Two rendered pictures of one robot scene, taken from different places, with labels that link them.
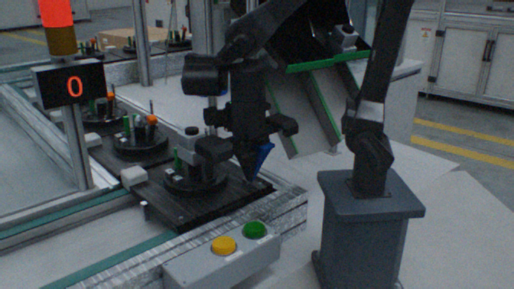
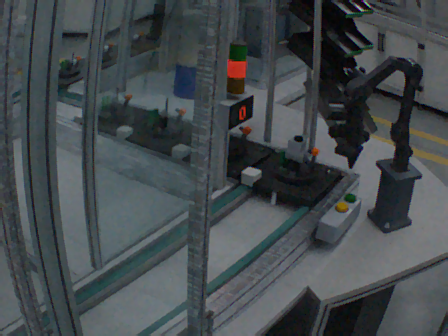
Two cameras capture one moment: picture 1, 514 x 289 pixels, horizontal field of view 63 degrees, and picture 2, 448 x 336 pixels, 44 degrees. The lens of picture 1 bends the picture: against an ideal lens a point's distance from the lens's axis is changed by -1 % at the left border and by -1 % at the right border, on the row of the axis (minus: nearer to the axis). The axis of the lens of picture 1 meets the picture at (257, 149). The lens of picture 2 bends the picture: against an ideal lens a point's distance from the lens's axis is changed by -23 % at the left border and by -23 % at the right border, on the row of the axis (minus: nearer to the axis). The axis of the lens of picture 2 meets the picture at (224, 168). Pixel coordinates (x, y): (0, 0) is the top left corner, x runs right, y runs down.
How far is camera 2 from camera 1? 1.41 m
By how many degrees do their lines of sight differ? 16
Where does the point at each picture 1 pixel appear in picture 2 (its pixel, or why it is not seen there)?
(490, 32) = (379, 26)
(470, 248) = (427, 198)
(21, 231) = not seen: hidden behind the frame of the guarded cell
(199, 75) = (337, 110)
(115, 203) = (243, 196)
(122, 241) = (269, 218)
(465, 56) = not seen: hidden behind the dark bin
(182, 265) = (329, 219)
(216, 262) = (343, 215)
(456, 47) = not seen: hidden behind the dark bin
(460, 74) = (362, 59)
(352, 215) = (400, 180)
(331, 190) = (387, 170)
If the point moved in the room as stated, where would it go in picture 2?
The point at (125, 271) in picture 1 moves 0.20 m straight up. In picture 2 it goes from (302, 227) to (311, 161)
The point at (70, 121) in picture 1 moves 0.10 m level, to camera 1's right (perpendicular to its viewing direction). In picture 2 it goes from (225, 136) to (259, 134)
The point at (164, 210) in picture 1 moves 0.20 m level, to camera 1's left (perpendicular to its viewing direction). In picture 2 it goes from (294, 194) to (227, 201)
